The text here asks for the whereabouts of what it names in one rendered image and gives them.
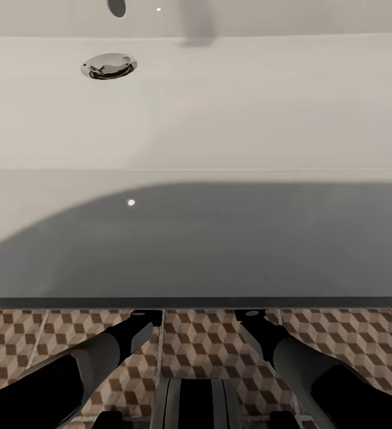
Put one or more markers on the furniture sink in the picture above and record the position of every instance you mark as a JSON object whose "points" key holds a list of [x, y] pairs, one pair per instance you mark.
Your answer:
{"points": [[196, 154]]}

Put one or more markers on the robot trunk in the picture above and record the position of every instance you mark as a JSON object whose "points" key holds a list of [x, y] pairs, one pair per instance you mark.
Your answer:
{"points": [[196, 404]]}

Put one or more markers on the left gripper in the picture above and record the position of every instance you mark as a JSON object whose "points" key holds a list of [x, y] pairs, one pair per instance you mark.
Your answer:
{"points": [[156, 316]]}

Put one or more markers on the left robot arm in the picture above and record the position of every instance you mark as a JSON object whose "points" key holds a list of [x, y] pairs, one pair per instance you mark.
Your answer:
{"points": [[51, 393]]}

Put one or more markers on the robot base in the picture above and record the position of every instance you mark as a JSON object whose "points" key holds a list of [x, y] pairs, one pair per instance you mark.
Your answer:
{"points": [[278, 420]]}

